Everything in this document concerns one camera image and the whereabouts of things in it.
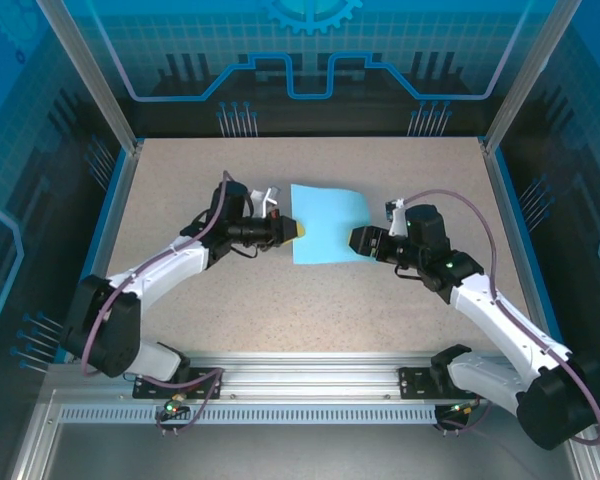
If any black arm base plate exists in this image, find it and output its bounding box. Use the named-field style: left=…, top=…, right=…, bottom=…
left=397, top=366, right=492, bottom=401
left=132, top=366, right=225, bottom=401

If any aluminium frame post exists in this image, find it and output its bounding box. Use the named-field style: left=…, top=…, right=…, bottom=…
left=33, top=0, right=144, bottom=156
left=482, top=0, right=584, bottom=156

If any light blue paper sheet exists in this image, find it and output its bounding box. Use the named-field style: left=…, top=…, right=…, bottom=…
left=289, top=183, right=376, bottom=266

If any aluminium mounting rail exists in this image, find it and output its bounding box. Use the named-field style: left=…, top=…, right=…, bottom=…
left=44, top=351, right=579, bottom=404

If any aluminium side rail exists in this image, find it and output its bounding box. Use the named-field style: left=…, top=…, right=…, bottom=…
left=62, top=144, right=144, bottom=364
left=482, top=144, right=556, bottom=364

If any grey metal shelf panel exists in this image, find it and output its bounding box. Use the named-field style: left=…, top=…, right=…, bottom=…
left=9, top=389, right=600, bottom=480

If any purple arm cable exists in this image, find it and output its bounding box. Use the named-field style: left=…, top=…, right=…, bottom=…
left=82, top=170, right=255, bottom=436
left=402, top=188, right=600, bottom=446

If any slotted grey cable duct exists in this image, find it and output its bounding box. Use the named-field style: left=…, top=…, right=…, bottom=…
left=58, top=404, right=449, bottom=426

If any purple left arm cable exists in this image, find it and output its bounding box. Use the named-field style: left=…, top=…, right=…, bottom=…
left=82, top=170, right=255, bottom=436

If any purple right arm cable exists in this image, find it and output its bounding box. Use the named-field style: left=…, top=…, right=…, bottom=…
left=402, top=188, right=600, bottom=446

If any cable connector with green light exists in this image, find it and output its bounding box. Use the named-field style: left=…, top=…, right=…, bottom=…
left=447, top=399, right=481, bottom=417
left=162, top=394, right=189, bottom=416

